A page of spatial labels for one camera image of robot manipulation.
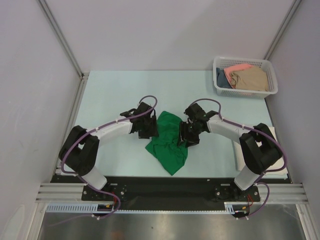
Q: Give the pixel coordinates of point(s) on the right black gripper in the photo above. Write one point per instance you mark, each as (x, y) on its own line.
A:
(188, 135)

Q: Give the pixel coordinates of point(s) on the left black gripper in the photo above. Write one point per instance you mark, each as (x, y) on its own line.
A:
(152, 131)

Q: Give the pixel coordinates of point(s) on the green t shirt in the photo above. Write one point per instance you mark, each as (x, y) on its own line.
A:
(164, 147)

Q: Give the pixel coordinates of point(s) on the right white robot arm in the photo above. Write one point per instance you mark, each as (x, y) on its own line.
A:
(216, 124)

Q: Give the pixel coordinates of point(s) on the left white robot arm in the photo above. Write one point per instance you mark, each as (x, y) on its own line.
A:
(79, 152)

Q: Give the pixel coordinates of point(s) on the folded white t shirt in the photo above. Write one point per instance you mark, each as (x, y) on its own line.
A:
(260, 151)

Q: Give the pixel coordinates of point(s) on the blue t shirt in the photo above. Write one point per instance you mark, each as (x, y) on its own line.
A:
(221, 79)

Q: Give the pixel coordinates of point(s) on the pink t shirt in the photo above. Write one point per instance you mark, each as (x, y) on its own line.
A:
(238, 67)

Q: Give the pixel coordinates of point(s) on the white plastic basket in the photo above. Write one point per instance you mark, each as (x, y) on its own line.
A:
(265, 65)

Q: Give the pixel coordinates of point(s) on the beige t shirt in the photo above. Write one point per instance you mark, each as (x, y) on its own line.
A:
(251, 79)

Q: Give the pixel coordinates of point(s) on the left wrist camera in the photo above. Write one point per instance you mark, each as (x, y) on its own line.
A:
(144, 109)

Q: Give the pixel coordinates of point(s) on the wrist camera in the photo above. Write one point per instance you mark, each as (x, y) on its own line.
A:
(144, 109)
(195, 112)

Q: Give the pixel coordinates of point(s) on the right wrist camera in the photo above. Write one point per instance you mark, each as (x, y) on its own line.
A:
(195, 112)

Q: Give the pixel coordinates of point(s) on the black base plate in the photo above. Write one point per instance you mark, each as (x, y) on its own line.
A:
(174, 192)

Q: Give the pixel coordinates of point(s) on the white cable duct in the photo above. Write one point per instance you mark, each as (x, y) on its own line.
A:
(106, 208)

